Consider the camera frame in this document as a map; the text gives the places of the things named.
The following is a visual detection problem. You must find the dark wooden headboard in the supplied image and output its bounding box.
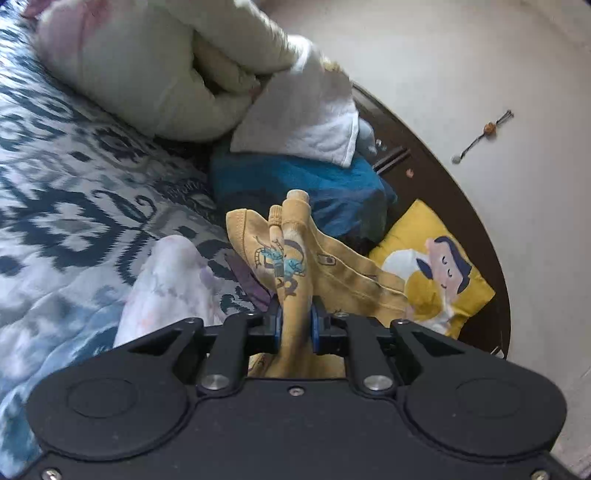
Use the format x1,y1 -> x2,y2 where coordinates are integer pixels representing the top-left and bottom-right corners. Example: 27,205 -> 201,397
353,84 -> 511,359

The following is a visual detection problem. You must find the yellow cartoon cushion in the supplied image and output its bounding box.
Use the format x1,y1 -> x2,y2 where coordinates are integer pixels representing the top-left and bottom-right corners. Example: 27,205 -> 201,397
369,200 -> 495,339

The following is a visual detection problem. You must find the yellow printed kids garment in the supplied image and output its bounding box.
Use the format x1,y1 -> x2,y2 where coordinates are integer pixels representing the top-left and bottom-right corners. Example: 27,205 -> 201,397
225,190 -> 409,379

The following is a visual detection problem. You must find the teal blue pillow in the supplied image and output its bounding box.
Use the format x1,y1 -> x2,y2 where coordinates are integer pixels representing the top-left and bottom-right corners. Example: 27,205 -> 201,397
209,146 -> 398,248

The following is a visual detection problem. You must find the blue white patterned bedspread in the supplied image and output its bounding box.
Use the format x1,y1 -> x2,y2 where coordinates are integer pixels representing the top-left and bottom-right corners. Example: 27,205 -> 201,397
1,1 -> 252,478

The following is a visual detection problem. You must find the white quilted blanket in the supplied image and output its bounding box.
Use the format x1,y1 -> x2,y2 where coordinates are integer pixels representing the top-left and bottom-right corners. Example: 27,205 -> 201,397
230,35 -> 359,168

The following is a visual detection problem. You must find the white floral folded garment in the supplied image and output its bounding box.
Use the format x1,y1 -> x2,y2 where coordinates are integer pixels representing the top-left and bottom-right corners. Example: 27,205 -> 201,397
113,235 -> 256,347

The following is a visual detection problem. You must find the pink white duvet bundle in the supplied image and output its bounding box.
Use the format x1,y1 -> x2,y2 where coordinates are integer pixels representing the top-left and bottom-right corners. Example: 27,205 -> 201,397
22,0 -> 298,142

